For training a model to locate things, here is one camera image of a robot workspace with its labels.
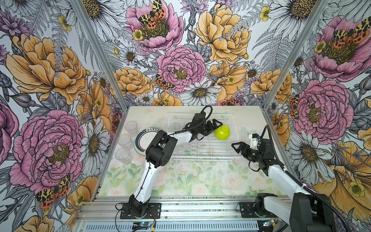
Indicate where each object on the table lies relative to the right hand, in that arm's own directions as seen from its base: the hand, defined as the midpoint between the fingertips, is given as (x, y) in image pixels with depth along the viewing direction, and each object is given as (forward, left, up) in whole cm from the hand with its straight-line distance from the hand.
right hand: (236, 151), depth 86 cm
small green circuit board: (-34, +52, -10) cm, 62 cm away
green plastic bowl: (+14, +5, -1) cm, 15 cm away
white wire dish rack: (+8, +14, -7) cm, 18 cm away
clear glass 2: (+12, +69, -4) cm, 70 cm away
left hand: (+16, +7, 0) cm, 18 cm away
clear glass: (+22, +67, -3) cm, 71 cm away
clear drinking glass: (+2, +69, -6) cm, 69 cm away
